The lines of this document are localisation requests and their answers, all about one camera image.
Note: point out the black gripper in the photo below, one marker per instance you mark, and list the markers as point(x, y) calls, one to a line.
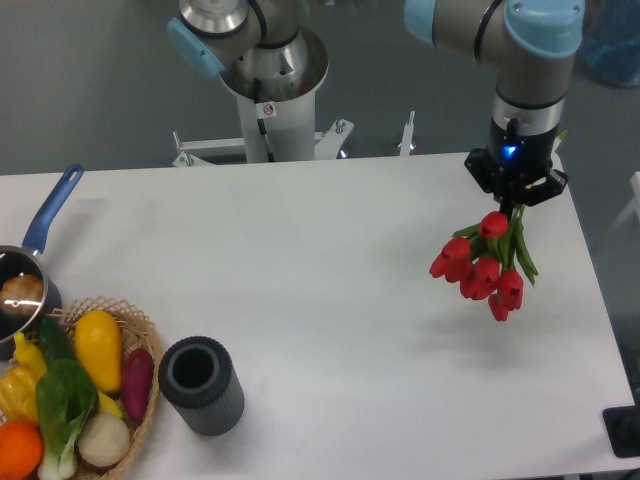
point(516, 169)

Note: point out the red tulip bouquet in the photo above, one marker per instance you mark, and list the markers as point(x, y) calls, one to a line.
point(488, 261)

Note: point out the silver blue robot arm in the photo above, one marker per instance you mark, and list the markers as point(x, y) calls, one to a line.
point(531, 44)

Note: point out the blue water bottle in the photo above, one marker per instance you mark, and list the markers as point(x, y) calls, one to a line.
point(610, 46)

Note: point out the black device at table edge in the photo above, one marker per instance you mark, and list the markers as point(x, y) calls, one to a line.
point(622, 426)

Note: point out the dark grey ribbed vase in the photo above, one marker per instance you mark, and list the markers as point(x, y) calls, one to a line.
point(198, 378)

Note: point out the woven wicker basket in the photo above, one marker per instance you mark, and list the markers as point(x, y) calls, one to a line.
point(137, 330)

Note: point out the purple eggplant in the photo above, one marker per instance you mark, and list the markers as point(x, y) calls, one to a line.
point(136, 383)

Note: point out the yellow squash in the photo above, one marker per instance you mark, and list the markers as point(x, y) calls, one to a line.
point(98, 347)

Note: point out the white garlic bulb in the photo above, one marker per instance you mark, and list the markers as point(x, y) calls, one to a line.
point(105, 440)

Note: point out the green bok choy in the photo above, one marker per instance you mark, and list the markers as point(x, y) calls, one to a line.
point(65, 398)

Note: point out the bread roll in pan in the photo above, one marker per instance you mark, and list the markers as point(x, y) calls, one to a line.
point(22, 295)

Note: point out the yellow banana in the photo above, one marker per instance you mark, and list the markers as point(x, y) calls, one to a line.
point(29, 356)

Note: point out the yellow bell pepper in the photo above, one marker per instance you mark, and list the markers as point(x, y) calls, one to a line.
point(18, 396)

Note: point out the orange fruit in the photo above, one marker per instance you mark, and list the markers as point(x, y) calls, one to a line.
point(21, 449)

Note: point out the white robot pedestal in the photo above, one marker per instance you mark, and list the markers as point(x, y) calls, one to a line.
point(275, 92)

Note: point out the blue handled saucepan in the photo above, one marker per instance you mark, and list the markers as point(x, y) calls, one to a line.
point(25, 259)

